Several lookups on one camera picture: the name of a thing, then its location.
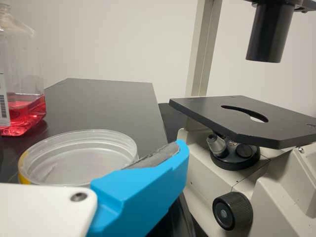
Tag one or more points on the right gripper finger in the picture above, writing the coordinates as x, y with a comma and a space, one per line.
138, 192

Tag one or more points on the petri dish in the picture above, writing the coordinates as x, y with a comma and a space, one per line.
74, 160

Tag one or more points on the cream microscope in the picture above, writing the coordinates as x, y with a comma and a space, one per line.
247, 148

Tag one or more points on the red liquid bottle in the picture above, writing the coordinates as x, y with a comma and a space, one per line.
22, 98

